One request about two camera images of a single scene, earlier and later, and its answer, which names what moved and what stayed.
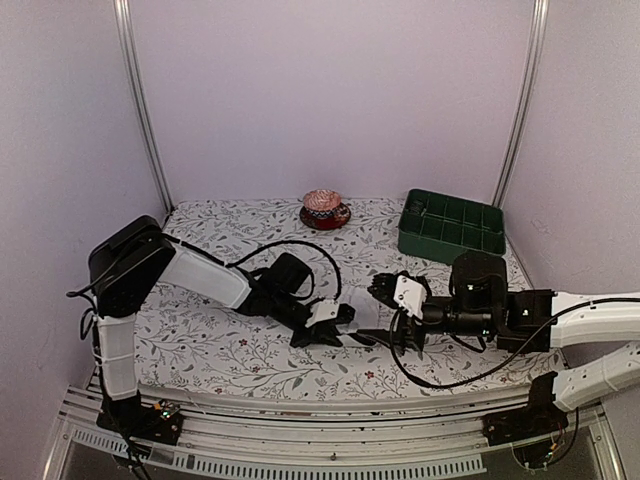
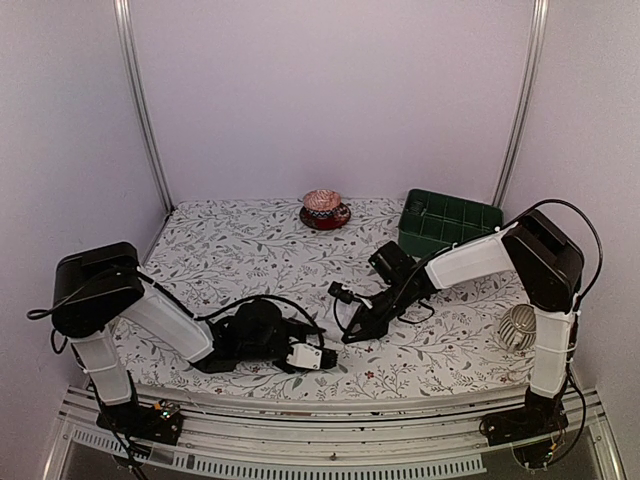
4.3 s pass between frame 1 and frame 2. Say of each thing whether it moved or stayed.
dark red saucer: stayed
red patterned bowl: stayed
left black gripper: moved
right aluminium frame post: stayed
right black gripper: moved
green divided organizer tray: stayed
